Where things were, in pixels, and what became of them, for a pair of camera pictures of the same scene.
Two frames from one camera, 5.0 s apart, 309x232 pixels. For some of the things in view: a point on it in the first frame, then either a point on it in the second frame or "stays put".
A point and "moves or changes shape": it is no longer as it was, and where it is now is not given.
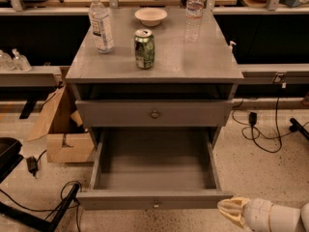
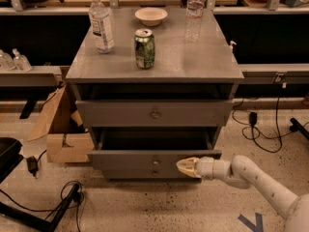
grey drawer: (153, 169) moves or changes shape
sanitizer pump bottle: (20, 62) stays put
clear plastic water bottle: (194, 10) stays put
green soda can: (145, 48) stays put
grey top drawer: (154, 112) stays put
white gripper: (258, 214) → (206, 167)
